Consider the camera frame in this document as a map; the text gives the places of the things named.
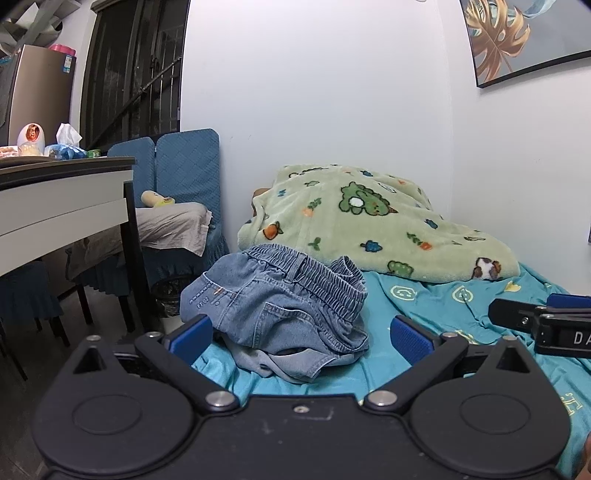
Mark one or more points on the teal printed bed sheet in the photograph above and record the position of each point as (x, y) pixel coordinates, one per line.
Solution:
(438, 304)

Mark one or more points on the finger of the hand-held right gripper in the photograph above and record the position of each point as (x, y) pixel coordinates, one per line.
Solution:
(570, 301)
(510, 314)

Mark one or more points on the dark framed window door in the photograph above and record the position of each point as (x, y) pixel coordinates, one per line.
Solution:
(134, 69)

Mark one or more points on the framed leaf wall picture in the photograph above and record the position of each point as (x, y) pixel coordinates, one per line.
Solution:
(521, 37)

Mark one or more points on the blue tissue pack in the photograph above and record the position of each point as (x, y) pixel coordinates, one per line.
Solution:
(67, 145)

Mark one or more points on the yellow bottle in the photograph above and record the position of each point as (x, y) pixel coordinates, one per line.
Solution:
(154, 198)

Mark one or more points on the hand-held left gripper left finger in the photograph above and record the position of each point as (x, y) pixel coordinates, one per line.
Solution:
(189, 337)

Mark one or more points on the waste bin with black bag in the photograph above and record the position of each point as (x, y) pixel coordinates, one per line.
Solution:
(168, 300)

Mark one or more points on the pink container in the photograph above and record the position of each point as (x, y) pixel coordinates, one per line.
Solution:
(62, 49)

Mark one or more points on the white and black table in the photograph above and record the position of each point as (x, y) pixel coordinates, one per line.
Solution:
(60, 203)

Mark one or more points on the beige cloth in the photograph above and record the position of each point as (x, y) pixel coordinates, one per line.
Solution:
(171, 226)

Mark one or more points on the green printed fleece blanket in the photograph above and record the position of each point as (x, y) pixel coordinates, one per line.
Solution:
(360, 217)

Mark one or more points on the white egg-shaped toy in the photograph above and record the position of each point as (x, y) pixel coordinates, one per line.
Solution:
(31, 137)

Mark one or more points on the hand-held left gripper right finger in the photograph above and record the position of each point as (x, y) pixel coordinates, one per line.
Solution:
(408, 337)

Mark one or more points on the silver refrigerator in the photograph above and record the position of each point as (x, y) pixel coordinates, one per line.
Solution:
(39, 92)

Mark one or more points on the small green box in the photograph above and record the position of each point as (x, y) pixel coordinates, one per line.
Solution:
(94, 153)

